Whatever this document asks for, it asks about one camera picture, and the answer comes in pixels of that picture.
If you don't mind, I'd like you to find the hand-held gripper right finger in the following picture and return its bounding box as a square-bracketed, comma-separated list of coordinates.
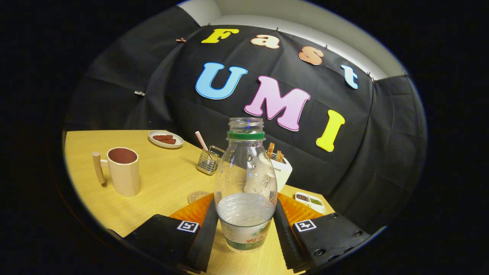
[273, 193, 372, 273]

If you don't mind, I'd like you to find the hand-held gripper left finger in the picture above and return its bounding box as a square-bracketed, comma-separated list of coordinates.
[122, 193, 219, 273]

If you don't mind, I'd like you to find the round wooden coaster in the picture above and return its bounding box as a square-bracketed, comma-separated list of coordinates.
[187, 191, 210, 204]

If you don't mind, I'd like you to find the clear plastic juice bottle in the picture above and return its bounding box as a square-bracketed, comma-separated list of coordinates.
[214, 117, 278, 253]

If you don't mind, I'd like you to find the beige cup with wooden handle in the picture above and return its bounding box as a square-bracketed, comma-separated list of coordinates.
[92, 147, 141, 197]

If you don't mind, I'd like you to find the white divided seed dish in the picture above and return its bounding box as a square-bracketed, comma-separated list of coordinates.
[295, 192, 326, 214]

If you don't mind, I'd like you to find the white toaster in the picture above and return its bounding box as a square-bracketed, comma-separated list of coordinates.
[267, 159, 293, 193]

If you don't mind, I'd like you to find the wooden table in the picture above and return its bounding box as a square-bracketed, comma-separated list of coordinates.
[64, 130, 337, 275]

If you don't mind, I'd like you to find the red checked paper straw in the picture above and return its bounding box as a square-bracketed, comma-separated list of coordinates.
[195, 131, 209, 152]

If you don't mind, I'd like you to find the white round plate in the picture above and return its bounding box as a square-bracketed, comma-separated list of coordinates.
[148, 130, 184, 149]

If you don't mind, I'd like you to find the black backdrop cloth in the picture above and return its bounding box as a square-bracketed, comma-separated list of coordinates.
[63, 6, 427, 233]

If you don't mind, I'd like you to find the metal wire holder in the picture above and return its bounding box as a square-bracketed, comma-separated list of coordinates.
[197, 146, 225, 175]

